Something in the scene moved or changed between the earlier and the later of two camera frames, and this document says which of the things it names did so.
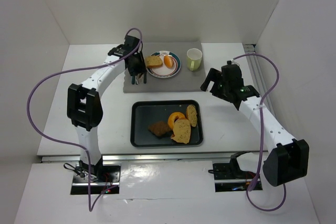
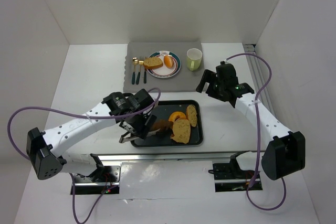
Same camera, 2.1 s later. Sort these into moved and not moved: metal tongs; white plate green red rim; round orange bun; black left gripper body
Moved: metal tongs; black left gripper body
Not moved: round orange bun; white plate green red rim
